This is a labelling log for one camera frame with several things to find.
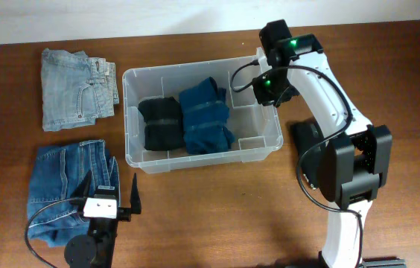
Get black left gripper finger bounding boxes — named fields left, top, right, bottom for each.
left=130, top=173, right=141, bottom=214
left=71, top=170, right=92, bottom=198

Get black garment with tape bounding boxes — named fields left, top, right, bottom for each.
left=138, top=97, right=185, bottom=151
left=290, top=118, right=325, bottom=189

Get teal blue garment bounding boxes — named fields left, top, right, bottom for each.
left=179, top=77, right=235, bottom=155

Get light blue jeans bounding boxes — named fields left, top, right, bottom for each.
left=40, top=48, right=119, bottom=132

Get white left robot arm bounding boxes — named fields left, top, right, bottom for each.
left=64, top=171, right=141, bottom=268

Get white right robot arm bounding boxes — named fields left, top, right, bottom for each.
left=250, top=20, right=405, bottom=267

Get dark blue folded jeans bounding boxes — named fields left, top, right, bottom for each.
left=27, top=140, right=120, bottom=247

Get clear plastic storage bin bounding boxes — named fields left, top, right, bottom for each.
left=122, top=48, right=284, bottom=174

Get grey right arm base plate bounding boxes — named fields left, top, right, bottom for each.
left=359, top=258, right=407, bottom=268

